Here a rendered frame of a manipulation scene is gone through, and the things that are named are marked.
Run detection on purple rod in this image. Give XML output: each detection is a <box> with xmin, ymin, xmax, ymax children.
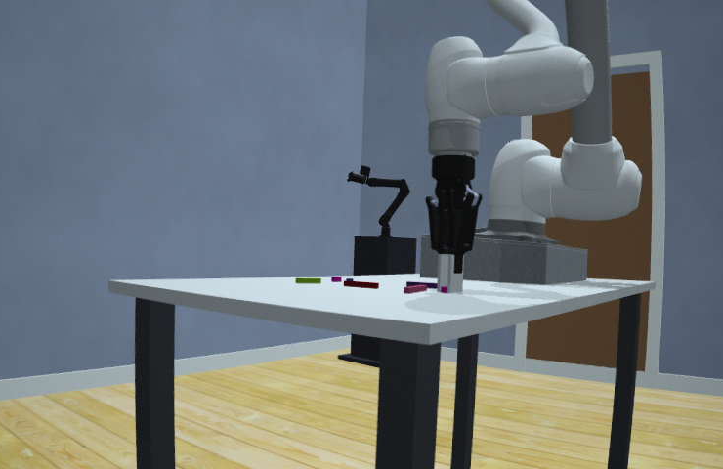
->
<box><xmin>406</xmin><ymin>281</ymin><xmax>437</xmax><ymax>289</ymax></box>

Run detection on pink rod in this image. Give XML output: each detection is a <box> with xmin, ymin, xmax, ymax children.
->
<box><xmin>404</xmin><ymin>285</ymin><xmax>427</xmax><ymax>294</ymax></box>

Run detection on dark red rod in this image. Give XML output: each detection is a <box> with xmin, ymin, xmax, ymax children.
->
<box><xmin>344</xmin><ymin>280</ymin><xmax>379</xmax><ymax>289</ymax></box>

